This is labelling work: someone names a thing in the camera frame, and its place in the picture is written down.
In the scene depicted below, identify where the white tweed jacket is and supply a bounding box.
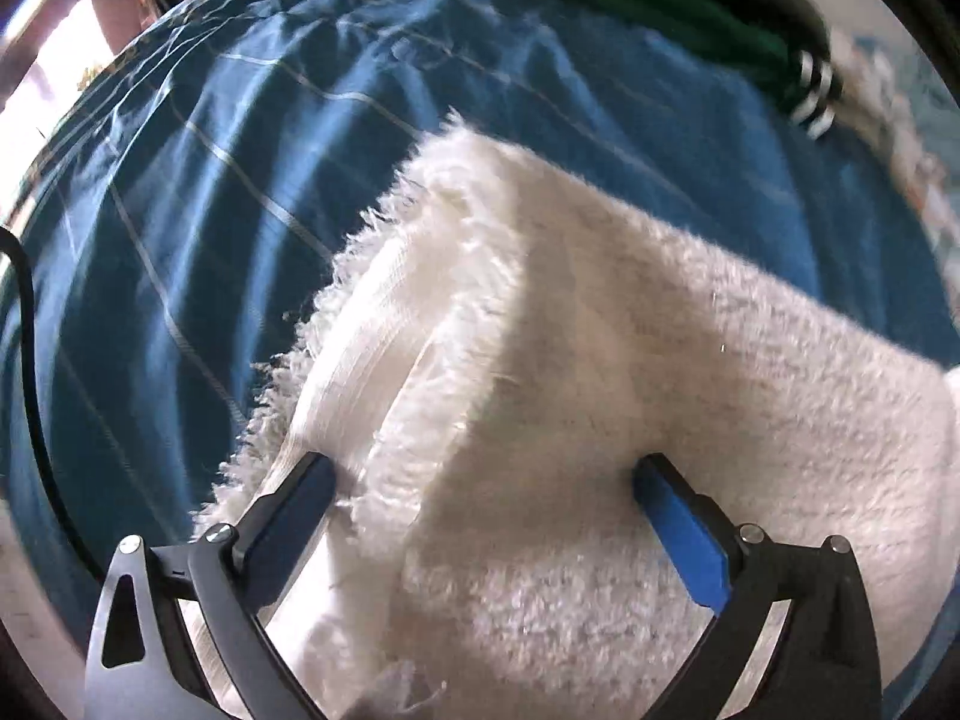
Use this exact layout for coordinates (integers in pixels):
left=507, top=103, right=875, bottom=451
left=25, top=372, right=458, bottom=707
left=191, top=111, right=960, bottom=720

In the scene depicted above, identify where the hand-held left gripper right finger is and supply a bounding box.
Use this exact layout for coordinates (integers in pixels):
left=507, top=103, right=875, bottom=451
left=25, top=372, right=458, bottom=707
left=632, top=452, right=884, bottom=720

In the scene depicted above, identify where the blue striped bed sheet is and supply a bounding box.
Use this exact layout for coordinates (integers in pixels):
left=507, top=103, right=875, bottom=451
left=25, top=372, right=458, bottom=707
left=0, top=0, right=944, bottom=650

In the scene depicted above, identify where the black cable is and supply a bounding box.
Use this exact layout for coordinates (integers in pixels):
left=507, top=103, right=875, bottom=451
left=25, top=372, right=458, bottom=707
left=0, top=227, right=107, bottom=580

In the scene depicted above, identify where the plaid blanket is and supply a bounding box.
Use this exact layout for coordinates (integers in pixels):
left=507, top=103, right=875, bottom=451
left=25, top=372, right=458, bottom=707
left=829, top=26, right=960, bottom=256

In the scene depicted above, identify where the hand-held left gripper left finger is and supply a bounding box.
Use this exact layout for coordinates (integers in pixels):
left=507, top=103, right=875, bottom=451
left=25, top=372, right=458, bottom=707
left=84, top=452, right=338, bottom=720

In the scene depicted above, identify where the green garment with striped cuffs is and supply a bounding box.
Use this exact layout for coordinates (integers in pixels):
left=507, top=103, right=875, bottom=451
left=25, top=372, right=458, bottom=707
left=516, top=0, right=842, bottom=141

